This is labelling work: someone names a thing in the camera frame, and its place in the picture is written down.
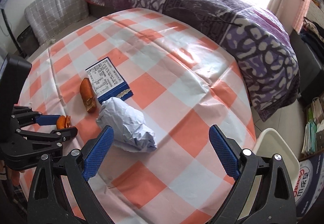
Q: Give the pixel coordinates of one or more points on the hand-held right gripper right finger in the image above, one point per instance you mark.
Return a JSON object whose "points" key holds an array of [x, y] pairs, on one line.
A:
{"points": [[224, 153]]}

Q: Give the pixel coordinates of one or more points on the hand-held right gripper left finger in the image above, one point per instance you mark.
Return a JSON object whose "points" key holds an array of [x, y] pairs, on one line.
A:
{"points": [[98, 155]]}

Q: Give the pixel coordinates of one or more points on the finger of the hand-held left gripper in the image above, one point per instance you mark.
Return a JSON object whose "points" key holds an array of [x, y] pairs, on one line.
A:
{"points": [[63, 134], [48, 119]]}

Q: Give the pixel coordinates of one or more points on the orange bread slice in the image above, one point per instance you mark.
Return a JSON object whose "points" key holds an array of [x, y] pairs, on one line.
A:
{"points": [[63, 122]]}

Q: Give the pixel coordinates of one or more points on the grey-blue paper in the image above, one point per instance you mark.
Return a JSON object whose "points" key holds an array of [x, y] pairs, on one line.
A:
{"points": [[129, 122]]}

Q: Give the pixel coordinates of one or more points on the brown bread roll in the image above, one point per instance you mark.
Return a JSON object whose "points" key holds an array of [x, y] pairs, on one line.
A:
{"points": [[87, 92]]}

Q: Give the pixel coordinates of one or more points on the white plastic bin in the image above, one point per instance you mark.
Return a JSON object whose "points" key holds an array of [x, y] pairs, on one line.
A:
{"points": [[273, 143]]}

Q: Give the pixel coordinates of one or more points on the blue paper carton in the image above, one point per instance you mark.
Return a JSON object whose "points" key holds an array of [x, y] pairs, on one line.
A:
{"points": [[108, 77]]}

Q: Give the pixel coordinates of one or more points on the black mesh basket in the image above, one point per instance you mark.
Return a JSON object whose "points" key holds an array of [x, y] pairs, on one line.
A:
{"points": [[26, 39]]}

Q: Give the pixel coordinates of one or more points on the black metal pole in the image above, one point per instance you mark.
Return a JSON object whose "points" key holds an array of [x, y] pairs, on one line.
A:
{"points": [[7, 26]]}

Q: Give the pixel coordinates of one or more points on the dark plaid cloth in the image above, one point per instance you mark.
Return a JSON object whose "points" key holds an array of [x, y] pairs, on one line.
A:
{"points": [[12, 201]]}

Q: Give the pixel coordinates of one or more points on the grey checkered cushion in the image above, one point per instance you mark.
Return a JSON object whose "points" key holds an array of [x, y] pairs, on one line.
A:
{"points": [[55, 6]]}

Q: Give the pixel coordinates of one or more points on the blue and white cardboard box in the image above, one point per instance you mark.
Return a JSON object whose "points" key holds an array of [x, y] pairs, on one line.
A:
{"points": [[308, 183]]}

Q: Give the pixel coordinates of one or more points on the pile of books and boxes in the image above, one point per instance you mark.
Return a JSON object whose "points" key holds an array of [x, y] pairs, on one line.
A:
{"points": [[312, 133]]}

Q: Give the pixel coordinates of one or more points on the orange checkered tablecloth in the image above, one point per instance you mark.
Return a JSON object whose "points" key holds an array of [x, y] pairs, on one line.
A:
{"points": [[177, 74]]}

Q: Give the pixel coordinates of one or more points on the black bench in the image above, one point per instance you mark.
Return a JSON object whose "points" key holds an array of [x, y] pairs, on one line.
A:
{"points": [[312, 72]]}

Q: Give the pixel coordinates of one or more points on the bed with purple cover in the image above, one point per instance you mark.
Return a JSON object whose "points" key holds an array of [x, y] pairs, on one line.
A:
{"points": [[202, 6]]}

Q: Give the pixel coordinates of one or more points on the pile of dark clothes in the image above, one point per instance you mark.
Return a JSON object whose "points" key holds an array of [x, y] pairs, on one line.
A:
{"points": [[313, 34]]}

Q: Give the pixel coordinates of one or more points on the pink drawer cabinet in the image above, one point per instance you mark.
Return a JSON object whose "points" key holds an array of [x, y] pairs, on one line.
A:
{"points": [[302, 14]]}

